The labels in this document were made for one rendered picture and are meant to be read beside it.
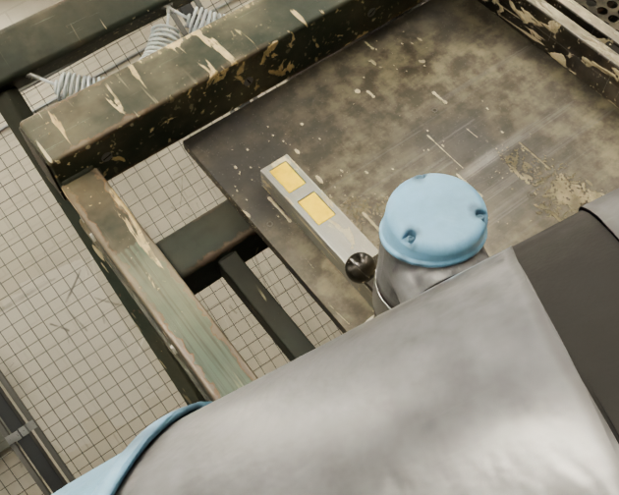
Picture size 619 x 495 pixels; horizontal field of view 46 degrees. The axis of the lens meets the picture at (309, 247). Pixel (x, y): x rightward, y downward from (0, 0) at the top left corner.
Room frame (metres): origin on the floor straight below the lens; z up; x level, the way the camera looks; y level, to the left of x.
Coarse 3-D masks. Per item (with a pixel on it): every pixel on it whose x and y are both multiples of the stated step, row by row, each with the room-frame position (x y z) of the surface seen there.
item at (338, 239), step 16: (288, 160) 1.09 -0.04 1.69; (272, 176) 1.07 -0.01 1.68; (304, 176) 1.07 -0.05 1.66; (272, 192) 1.09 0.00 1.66; (288, 192) 1.05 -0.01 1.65; (304, 192) 1.05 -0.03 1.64; (320, 192) 1.05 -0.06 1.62; (288, 208) 1.06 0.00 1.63; (336, 208) 1.03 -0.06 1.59; (304, 224) 1.04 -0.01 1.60; (320, 224) 1.02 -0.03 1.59; (336, 224) 1.02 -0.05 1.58; (352, 224) 1.01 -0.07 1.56; (320, 240) 1.01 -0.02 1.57; (336, 240) 1.00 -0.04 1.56; (352, 240) 1.00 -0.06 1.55; (336, 256) 0.99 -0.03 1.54
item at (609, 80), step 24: (480, 0) 1.32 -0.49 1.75; (504, 0) 1.27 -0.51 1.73; (528, 0) 1.22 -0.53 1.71; (552, 0) 1.22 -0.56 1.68; (528, 24) 1.24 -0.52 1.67; (552, 24) 1.19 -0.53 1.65; (576, 24) 1.18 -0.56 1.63; (600, 24) 1.17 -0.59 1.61; (552, 48) 1.22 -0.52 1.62; (576, 48) 1.18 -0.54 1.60; (600, 48) 1.14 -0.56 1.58; (576, 72) 1.20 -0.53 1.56; (600, 72) 1.15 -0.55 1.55
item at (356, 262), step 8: (352, 256) 0.85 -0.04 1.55; (360, 256) 0.85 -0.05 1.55; (368, 256) 0.85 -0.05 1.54; (352, 264) 0.85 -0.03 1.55; (360, 264) 0.84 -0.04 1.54; (368, 264) 0.84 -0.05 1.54; (352, 272) 0.85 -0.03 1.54; (360, 272) 0.84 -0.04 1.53; (368, 272) 0.84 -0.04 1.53; (352, 280) 0.85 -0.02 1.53; (360, 280) 0.85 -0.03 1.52; (368, 280) 0.85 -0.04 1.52
